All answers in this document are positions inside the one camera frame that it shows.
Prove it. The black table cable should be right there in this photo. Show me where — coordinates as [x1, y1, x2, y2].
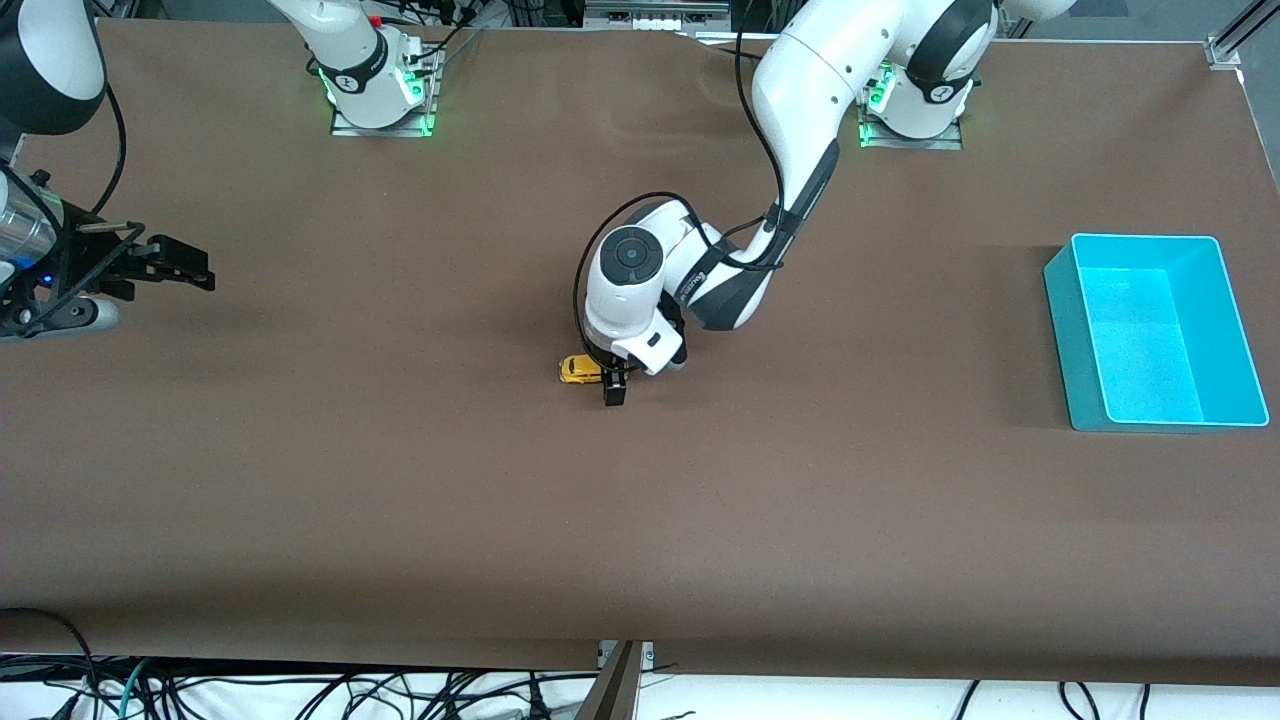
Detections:
[680, 33, 757, 63]

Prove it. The aluminium support profile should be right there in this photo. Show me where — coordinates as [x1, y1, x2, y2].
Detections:
[575, 640, 646, 720]

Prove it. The teal floor cable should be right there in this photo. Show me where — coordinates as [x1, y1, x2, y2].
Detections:
[118, 658, 153, 720]

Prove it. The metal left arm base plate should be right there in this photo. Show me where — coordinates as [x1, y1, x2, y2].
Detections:
[857, 60, 965, 151]

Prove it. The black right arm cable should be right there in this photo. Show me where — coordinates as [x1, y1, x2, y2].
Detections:
[93, 85, 128, 216]

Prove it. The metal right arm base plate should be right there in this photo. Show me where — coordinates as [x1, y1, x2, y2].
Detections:
[330, 45, 439, 138]

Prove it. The teal plastic bin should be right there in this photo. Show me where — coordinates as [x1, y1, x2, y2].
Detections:
[1043, 233, 1271, 433]

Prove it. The black base plug cable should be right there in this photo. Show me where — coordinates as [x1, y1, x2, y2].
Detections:
[400, 0, 491, 71]

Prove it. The brown table cover sheet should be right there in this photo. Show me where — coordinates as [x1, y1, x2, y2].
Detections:
[0, 18, 1280, 688]

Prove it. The aluminium frame corner profile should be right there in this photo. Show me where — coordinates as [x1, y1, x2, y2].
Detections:
[1205, 0, 1280, 71]

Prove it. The grey metal rack equipment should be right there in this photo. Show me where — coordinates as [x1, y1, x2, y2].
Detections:
[585, 0, 731, 31]

